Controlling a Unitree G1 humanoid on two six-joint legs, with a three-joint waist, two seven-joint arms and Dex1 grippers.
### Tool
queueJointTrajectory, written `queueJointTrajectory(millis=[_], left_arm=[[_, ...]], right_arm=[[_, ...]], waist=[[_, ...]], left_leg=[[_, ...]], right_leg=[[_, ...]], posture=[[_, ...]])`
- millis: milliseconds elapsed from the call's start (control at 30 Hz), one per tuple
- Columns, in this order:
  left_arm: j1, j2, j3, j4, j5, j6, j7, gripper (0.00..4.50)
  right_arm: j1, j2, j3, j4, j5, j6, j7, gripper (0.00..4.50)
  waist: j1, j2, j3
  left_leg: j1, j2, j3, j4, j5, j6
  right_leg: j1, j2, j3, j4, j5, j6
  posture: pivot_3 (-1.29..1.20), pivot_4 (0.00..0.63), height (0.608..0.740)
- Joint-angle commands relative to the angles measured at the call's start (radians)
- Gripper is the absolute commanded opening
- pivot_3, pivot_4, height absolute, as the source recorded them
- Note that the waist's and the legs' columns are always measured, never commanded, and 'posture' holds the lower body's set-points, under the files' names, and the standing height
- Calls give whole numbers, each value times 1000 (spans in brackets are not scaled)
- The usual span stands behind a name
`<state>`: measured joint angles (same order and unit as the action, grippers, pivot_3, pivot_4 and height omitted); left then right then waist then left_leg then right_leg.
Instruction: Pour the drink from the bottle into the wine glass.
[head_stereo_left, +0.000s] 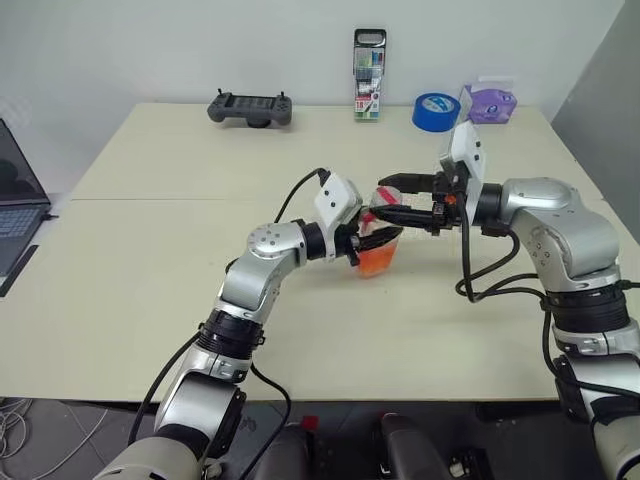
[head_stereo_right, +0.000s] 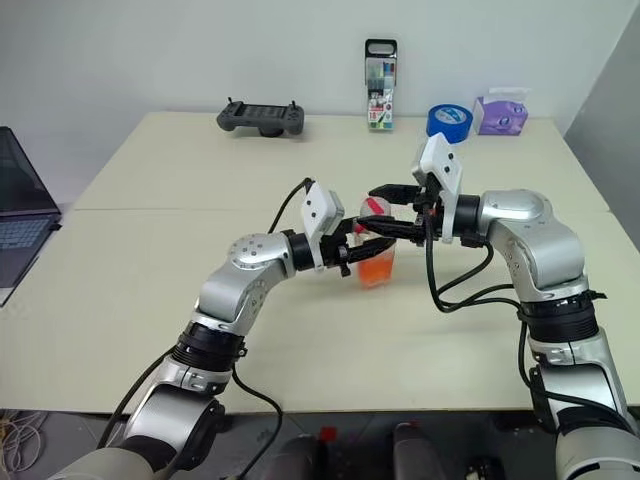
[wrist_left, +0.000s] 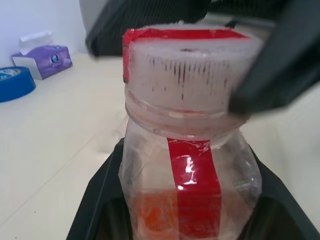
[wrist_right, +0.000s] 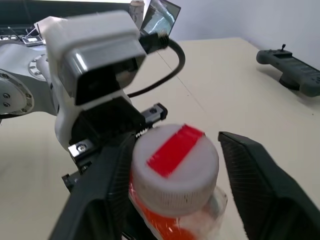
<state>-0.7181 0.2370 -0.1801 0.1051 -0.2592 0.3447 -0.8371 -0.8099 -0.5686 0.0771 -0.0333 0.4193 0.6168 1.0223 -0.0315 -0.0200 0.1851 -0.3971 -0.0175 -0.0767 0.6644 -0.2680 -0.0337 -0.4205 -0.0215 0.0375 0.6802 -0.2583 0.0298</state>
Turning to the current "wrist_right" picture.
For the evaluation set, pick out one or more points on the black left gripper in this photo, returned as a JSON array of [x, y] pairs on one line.
[[110, 117]]

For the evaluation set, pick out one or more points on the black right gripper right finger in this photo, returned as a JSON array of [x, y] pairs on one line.
[[270, 195]]

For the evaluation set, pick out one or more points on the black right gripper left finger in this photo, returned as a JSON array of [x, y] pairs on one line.
[[92, 200]]

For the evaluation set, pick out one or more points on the orange drink bottle white cap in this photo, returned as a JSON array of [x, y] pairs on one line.
[[175, 180]]

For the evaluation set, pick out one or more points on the grey drink can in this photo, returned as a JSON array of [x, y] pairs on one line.
[[136, 12]]

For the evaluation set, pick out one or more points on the small black box white label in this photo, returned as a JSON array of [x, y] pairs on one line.
[[32, 40]]

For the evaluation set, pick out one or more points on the grey handheld remote controller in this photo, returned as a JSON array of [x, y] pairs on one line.
[[295, 67]]

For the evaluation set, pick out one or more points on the black monitor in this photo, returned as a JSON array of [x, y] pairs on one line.
[[25, 12]]

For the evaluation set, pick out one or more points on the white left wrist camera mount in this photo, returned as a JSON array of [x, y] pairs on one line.
[[95, 32]]

